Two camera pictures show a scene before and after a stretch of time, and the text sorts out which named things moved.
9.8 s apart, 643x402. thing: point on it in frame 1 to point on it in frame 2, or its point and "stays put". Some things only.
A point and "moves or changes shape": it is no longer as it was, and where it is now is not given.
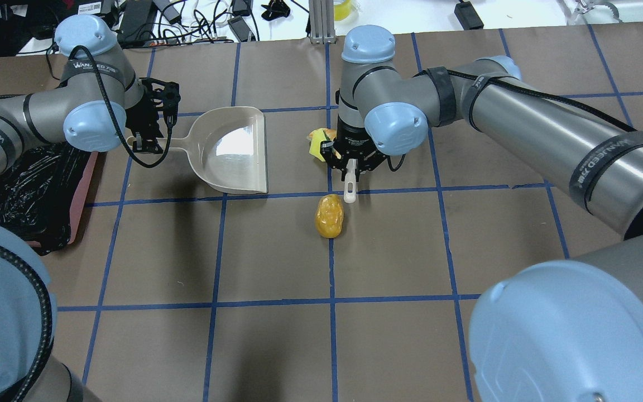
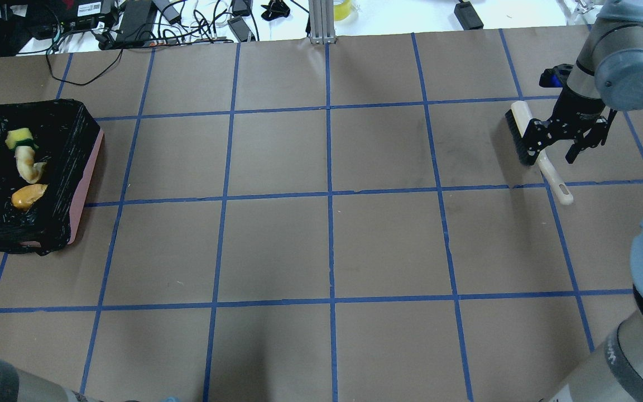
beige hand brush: (350, 177) moves or changes shape
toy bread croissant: (330, 133) to (28, 170)
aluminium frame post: (321, 22) stays put
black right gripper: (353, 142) to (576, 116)
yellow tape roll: (341, 10) stays put
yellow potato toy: (330, 216) to (25, 196)
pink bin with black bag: (40, 195) stays put
